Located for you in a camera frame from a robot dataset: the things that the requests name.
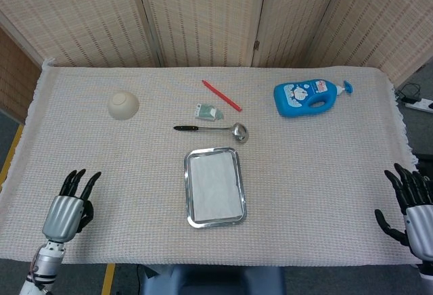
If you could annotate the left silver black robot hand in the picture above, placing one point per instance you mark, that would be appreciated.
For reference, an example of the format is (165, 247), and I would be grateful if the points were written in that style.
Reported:
(64, 217)

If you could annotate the stainless steel rectangular tray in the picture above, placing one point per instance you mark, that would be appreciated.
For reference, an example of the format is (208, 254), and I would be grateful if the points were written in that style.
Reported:
(216, 224)

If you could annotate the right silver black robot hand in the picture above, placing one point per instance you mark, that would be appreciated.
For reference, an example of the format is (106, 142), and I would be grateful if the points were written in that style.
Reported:
(421, 227)

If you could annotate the blue pump detergent bottle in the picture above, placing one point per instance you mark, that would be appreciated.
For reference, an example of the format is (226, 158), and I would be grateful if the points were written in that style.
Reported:
(294, 102)

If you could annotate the upturned white ceramic bowl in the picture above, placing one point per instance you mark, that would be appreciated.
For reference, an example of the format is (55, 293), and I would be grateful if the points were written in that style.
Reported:
(123, 105)

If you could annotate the white woven tablecloth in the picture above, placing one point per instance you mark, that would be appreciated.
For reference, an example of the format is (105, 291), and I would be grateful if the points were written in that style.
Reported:
(321, 180)

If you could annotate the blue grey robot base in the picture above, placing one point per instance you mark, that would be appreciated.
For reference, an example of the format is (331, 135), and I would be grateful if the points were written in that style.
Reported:
(209, 281)

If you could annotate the white paper towel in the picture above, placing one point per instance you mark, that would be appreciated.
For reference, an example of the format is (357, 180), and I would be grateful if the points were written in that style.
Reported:
(214, 190)

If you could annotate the metal screen hinge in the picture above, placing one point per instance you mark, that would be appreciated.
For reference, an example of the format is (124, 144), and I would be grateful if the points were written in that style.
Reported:
(256, 45)

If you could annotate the small green white packet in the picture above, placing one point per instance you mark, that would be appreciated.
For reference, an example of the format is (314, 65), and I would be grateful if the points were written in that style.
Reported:
(207, 112)

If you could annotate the red candle stick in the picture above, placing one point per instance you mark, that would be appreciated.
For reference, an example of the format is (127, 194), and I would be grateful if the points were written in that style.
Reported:
(221, 95)

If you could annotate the woven bamboo folding screen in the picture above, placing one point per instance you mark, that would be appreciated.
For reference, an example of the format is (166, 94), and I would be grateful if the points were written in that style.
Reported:
(203, 14)

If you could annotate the white power strip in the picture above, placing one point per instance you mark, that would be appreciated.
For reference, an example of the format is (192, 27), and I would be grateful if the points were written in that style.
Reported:
(421, 105)

